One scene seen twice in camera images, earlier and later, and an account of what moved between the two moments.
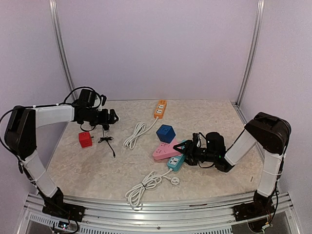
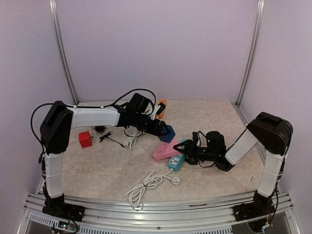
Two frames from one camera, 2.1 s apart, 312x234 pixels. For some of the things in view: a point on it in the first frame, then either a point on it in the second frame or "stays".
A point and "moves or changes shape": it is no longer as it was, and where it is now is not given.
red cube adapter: x=85 y=139 stays
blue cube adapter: x=165 y=133 stays
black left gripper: x=105 y=120 to x=157 y=128
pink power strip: x=165 y=150 stays
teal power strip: x=175 y=163 stays
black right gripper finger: x=190 y=160 stays
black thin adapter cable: x=104 y=138 moves or changes shape
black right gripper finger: x=186 y=146 stays
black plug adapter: x=106 y=126 moves or changes shape
